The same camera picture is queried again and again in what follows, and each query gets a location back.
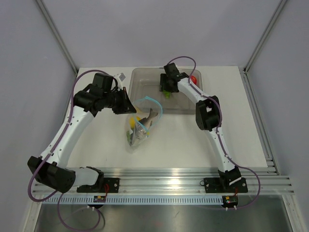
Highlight aluminium frame post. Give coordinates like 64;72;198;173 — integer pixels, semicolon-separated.
34;0;79;75
243;0;289;73

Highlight small circuit board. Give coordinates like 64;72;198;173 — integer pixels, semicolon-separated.
94;196;106;203
223;196;239;207

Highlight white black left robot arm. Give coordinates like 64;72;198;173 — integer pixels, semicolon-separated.
28;70;136;193

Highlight grey toy fish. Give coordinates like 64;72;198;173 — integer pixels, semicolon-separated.
128;108;159;147

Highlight right small circuit board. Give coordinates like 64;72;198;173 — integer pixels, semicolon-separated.
223;196;239;207

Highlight clear zip top bag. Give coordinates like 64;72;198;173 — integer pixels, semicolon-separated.
125;96;163;153

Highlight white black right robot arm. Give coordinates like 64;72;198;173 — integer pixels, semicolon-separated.
160;63;241;193

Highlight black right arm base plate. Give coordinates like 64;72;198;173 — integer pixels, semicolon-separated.
199;177;248;193

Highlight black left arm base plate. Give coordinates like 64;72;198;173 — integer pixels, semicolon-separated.
77;177;120;193

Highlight left small circuit board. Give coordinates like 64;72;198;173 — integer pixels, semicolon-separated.
94;196;106;203

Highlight aluminium mounting rail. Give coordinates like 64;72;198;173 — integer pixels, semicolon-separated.
32;168;294;195

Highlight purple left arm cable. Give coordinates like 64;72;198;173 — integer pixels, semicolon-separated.
27;70;109;229

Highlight right aluminium frame post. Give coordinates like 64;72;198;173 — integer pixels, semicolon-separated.
243;0;289;73

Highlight clear grey plastic tray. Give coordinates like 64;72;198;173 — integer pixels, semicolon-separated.
129;67;195;115

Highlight green toy grapes bunch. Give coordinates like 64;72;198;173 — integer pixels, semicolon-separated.
163;91;171;99

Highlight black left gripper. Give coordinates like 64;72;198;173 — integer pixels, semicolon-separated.
103;87;137;115

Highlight white slotted cable duct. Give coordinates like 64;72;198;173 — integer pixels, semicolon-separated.
44;195;223;205

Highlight left aluminium frame post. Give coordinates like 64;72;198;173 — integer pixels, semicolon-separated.
34;0;79;75

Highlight red toy tomato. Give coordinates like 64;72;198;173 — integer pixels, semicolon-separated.
190;75;197;85

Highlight yellow toy lemon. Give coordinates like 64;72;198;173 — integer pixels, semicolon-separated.
128;116;141;129

